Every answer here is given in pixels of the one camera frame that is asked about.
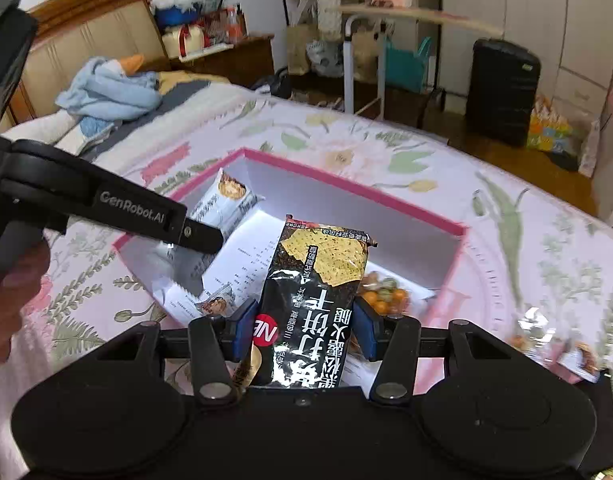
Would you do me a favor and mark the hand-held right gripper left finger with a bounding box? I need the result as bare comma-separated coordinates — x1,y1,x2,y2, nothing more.
89,297,260,407

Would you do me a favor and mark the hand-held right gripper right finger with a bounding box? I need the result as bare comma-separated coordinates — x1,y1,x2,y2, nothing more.
353,300,519,405

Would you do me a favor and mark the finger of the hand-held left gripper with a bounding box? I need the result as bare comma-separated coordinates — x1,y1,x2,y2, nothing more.
178,212,226,255

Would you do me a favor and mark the white snack bar packet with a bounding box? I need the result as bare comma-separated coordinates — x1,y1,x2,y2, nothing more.
149,241,208,298
195,284,238,318
189,167,266,242

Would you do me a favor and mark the clear bag of coated peanuts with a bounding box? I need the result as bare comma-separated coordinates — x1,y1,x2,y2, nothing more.
507,330,554,358
359,271,413,317

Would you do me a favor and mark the pink cardboard box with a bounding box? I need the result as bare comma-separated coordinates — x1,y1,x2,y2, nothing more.
111,147,470,392

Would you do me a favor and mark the small brown snack packet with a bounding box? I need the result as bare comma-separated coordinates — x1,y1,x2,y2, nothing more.
559,345,602,385

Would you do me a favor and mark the person's left hand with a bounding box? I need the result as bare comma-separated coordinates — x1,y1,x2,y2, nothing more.
0,242,52,322

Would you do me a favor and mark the light blue blanket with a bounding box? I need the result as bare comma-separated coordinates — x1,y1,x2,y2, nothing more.
55,54,163,124

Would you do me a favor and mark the dark grey blanket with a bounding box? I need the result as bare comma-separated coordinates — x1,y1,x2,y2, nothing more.
158,71,228,97

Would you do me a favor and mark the wooden headboard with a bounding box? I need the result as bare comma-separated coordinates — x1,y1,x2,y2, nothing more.
0,0,168,128

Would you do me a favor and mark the dark wooden nightstand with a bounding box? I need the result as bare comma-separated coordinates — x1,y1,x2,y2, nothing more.
178,34,276,89

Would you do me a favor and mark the blue fluffy basket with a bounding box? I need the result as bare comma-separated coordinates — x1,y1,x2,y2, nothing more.
150,0,210,29

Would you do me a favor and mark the brown paper bag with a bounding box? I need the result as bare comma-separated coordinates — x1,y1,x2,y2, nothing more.
353,29,383,82
285,24,320,77

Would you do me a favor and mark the grey patterned bag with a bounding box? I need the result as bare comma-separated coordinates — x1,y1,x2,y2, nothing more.
310,39,345,79

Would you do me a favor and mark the teal bag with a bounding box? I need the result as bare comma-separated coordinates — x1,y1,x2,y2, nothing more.
383,36,435,94

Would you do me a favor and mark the cream fluffy cardigan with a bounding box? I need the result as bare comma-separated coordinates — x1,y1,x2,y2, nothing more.
313,0,373,63

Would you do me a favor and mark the colourful gift bag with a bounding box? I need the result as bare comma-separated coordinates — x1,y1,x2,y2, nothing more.
527,94,573,154

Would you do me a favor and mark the black suitcase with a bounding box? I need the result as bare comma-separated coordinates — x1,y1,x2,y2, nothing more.
465,38,543,149

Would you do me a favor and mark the white plastic packet bag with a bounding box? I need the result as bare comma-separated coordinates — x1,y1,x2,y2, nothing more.
577,119,603,179

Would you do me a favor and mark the wooden folding table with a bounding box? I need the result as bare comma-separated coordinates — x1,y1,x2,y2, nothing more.
337,1,505,122

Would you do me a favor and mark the beige wardrobe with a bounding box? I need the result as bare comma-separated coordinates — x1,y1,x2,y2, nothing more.
437,0,613,128

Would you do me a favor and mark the cream handbag with red strap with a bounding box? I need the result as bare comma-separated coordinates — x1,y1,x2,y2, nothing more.
160,24,208,59

